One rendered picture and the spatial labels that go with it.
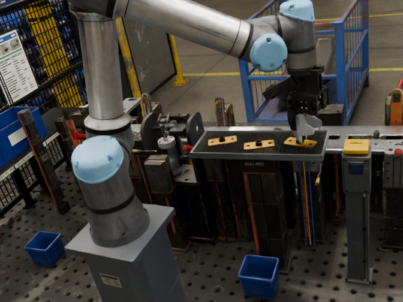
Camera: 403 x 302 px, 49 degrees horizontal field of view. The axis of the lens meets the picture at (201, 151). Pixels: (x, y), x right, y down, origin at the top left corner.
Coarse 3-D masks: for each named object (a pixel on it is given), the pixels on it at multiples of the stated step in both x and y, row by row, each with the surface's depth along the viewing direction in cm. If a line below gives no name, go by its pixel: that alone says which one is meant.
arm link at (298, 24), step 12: (300, 0) 101; (288, 12) 99; (300, 12) 98; (312, 12) 100; (288, 24) 100; (300, 24) 99; (312, 24) 101; (288, 36) 100; (300, 36) 101; (312, 36) 102; (288, 48) 103; (300, 48) 102; (312, 48) 103
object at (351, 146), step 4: (348, 140) 116; (352, 140) 116; (356, 140) 115; (360, 140) 115; (364, 140) 114; (368, 140) 114; (344, 144) 115; (348, 144) 114; (352, 144) 114; (356, 144) 113; (360, 144) 113; (364, 144) 113; (368, 144) 112; (344, 148) 113; (348, 148) 113; (352, 148) 112; (356, 148) 112; (360, 148) 112; (364, 148) 111; (368, 148) 111; (344, 152) 112; (348, 152) 112; (352, 152) 112; (356, 152) 111; (360, 152) 111; (364, 152) 111
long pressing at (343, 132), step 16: (208, 128) 176; (224, 128) 173; (240, 128) 170; (256, 128) 168; (272, 128) 165; (288, 128) 163; (320, 128) 158; (336, 128) 156; (352, 128) 154; (368, 128) 152; (384, 128) 150; (400, 128) 148; (336, 144) 146; (384, 144) 141
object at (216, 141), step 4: (224, 136) 129; (232, 136) 130; (208, 140) 130; (212, 140) 130; (216, 140) 129; (220, 140) 128; (224, 140) 128; (228, 140) 128; (232, 140) 127; (236, 140) 127; (208, 144) 128; (212, 144) 127; (216, 144) 127
